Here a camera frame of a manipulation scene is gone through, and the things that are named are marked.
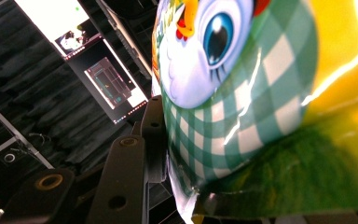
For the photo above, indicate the dark monitor with window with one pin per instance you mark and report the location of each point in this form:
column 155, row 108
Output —
column 112, row 84

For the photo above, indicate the grey metal bar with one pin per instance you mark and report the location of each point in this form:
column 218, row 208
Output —
column 15, row 133

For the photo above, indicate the bright white monitor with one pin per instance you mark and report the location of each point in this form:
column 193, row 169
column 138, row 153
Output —
column 52, row 18

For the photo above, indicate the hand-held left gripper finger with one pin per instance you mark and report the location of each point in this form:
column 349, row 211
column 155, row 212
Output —
column 121, row 180

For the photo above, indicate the dark curtain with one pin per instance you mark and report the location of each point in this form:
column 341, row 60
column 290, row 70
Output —
column 28, row 77

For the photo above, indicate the yellow spout pouch green cap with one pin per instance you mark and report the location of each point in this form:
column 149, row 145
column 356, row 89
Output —
column 261, row 93

